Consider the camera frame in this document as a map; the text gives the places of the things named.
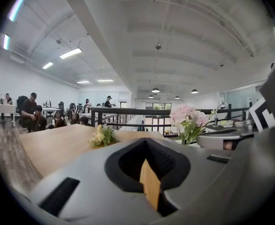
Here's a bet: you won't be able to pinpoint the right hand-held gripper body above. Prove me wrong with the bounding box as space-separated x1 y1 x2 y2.
151 52 275 225

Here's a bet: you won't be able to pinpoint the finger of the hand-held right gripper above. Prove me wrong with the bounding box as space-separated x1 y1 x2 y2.
196 131 255 150

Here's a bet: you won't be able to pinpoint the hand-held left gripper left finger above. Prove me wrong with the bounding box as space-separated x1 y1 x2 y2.
27 137 163 225

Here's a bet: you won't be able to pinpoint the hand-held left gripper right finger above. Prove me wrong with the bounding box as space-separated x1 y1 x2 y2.
146 137 236 218

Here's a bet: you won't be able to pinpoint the pink flowers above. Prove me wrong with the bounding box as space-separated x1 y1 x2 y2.
169 104 217 145

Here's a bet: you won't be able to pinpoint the dark desk with white legs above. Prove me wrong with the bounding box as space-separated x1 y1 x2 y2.
204 125 246 135

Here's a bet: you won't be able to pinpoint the silver desk lamp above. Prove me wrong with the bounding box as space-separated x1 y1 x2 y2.
211 100 226 128

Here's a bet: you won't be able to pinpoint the yellow flower bunch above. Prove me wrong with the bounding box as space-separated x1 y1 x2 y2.
90 123 121 147

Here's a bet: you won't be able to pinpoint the wooden table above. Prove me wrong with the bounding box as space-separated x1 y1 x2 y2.
19 123 166 210

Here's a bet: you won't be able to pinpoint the large glass window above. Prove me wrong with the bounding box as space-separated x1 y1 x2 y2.
145 103 172 111

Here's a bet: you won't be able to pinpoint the black metal railing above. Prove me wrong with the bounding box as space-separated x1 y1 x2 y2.
90 106 250 138

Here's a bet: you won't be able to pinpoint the black office chair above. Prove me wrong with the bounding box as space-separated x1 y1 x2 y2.
16 95 29 114

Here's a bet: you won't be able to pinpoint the small white desk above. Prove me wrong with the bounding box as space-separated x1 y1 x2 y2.
0 103 16 128

